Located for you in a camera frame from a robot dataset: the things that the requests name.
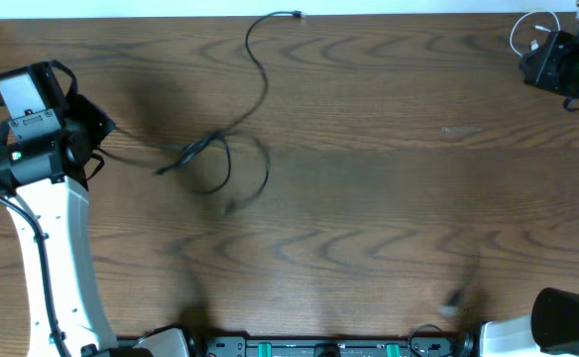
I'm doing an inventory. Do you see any white cable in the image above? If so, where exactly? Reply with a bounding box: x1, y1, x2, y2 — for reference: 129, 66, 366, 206
509, 10, 562, 58

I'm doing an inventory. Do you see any black cable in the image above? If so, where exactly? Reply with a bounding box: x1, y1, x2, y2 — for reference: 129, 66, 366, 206
98, 10, 306, 215

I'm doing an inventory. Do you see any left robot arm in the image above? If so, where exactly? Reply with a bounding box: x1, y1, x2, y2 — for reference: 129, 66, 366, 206
0, 60, 191, 357

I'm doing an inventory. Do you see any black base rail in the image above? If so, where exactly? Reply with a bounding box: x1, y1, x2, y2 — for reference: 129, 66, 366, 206
115, 335, 474, 357

